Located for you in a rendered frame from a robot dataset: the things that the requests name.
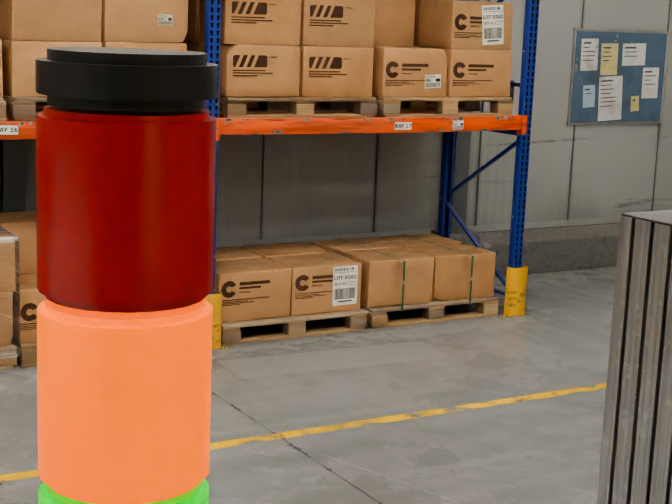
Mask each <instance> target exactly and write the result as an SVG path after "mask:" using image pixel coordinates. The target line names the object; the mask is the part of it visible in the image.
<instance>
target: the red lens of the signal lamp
mask: <svg viewBox="0 0 672 504"><path fill-rule="evenodd" d="M216 123H217V118H216V117H214V116H211V115H210V110H207V109H202V110H194V111H179V112H122V111H99V110H84V109H72V108H63V107H57V106H52V105H46V106H44V107H43V111H42V112H38V113H37V114H36V244H37V289H38V291H39V292H40V293H41V294H43V295H45V297H46V299H47V300H49V301H51V302H53V303H55V304H58V305H61V306H65V307H69V308H74V309H81V310H87V311H98V312H117V313H136V312H155V311H164V310H172V309H177V308H182V307H187V306H190V305H193V304H196V303H198V302H201V301H202V300H203V299H204V298H206V296H207V295H208V294H210V293H211V292H212V291H213V266H214V219H215V171H216Z"/></svg>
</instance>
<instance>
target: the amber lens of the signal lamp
mask: <svg viewBox="0 0 672 504"><path fill-rule="evenodd" d="M212 314H213V306H212V305H211V304H210V303H209V302H208V301H206V299H205V298H204V299H203V300H202V301H201V302H198V303H196V304H193V305H190V306H187V307H182V308H177V309H172V310H164V311H155V312H136V313H117V312H98V311H87V310H81V309H74V308H69V307H65V306H61V305H58V304H55V303H53V302H51V301H49V300H47V299H45V301H43V302H41V303H40V304H39V306H38V307H37V402H38V474H39V477H40V479H41V481H42V482H44V483H45V484H46V485H47V486H48V487H50V488H51V489H52V490H53V491H55V492H56V493H58V494H60V495H63V496H65V497H67V498H70V499H74V500H78V501H82V502H86V503H95V504H144V503H153V502H157V501H162V500H167V499H171V498H174V497H176V496H179V495H182V494H184V493H187V492H188V491H190V490H191V489H193V488H195V487H196V486H197V485H198V484H199V483H200V482H202V481H203V480H204V479H205V478H206V476H207V475H208V474H209V458H210V410H211V362H212Z"/></svg>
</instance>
